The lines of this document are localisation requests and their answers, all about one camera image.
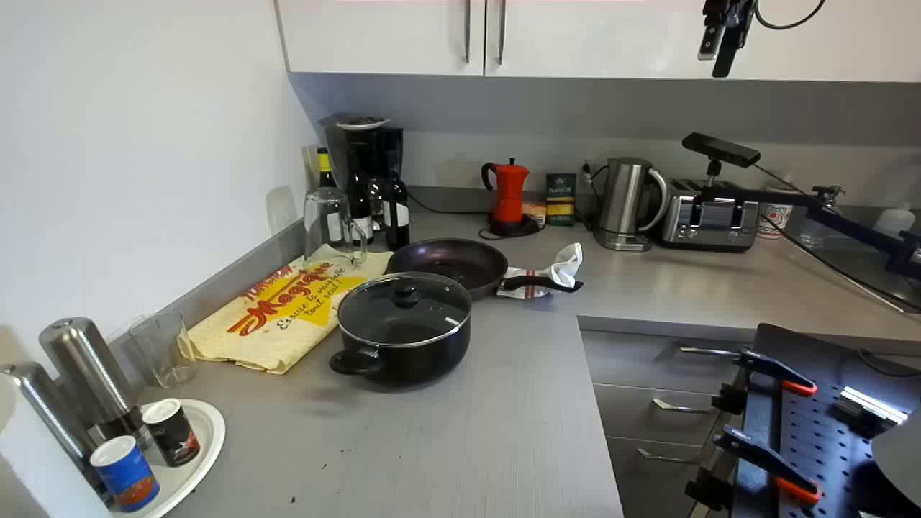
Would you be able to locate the glass pot lid black knob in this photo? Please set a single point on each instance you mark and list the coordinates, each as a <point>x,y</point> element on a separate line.
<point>404,309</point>

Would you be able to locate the black cooking pot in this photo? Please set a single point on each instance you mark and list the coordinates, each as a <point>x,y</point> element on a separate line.
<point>401,366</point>

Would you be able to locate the tall steel grinder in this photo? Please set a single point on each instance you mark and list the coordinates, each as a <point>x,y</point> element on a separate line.
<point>91,375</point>

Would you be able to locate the clear glass bottle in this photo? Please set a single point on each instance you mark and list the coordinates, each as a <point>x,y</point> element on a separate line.
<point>323,209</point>

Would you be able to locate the stainless steel electric kettle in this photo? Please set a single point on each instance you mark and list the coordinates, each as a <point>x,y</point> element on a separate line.
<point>628,201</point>

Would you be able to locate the black frying pan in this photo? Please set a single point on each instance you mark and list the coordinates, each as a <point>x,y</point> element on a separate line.
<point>484,270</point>

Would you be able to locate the blue spice jar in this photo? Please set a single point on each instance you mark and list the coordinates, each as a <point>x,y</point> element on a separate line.
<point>124,474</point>

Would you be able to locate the silver toaster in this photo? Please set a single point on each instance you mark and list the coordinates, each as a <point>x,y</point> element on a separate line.
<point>697,224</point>

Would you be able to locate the dark wine bottle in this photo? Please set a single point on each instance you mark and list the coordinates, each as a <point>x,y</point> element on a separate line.
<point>395,215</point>

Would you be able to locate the yellow cloth with red print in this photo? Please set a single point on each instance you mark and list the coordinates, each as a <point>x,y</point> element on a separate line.
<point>284,319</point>

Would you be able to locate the blue perforated metal plate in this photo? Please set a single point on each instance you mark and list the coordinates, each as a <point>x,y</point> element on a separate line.
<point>827,435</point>

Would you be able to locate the black spice jar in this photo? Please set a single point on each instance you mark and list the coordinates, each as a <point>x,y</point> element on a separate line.
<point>170,430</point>

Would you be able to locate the black camera on stand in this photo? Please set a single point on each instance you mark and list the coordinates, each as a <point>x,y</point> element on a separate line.
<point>818,202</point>

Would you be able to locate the black orange clamp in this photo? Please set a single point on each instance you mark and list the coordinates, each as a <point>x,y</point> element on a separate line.
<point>736,396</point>
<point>713,487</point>

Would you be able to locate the red moka pot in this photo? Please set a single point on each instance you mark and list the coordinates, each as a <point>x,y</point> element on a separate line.
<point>507,186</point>

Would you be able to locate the black coffee machine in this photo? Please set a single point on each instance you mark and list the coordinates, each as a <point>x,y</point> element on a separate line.
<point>372,155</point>

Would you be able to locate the small green box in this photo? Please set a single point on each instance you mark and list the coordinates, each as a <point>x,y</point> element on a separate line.
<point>559,196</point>

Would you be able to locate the lower black orange clamp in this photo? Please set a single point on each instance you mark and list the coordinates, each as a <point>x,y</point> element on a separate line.
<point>713,487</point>

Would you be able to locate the upper black orange clamp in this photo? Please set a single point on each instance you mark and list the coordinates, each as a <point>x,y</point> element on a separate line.
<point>736,396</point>

